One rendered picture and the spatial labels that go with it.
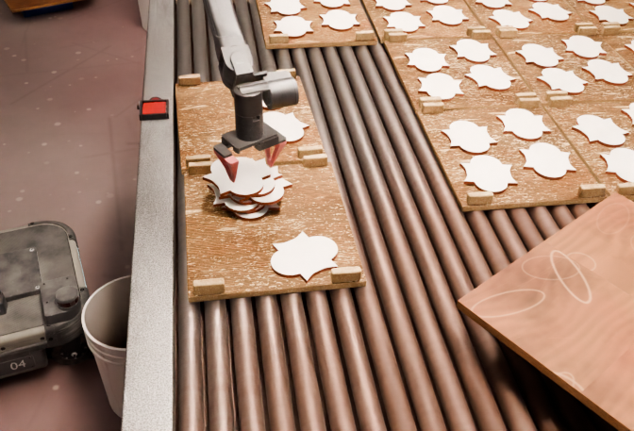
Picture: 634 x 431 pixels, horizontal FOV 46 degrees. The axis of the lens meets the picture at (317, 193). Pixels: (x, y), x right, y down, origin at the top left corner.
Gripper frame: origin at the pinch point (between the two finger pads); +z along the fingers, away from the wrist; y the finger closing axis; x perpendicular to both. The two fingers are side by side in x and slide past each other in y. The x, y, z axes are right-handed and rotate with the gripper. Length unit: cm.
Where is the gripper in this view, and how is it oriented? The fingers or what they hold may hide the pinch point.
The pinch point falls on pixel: (251, 170)
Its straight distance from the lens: 158.3
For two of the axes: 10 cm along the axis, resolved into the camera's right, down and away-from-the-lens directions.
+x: -6.2, -4.8, 6.2
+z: -0.2, 8.0, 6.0
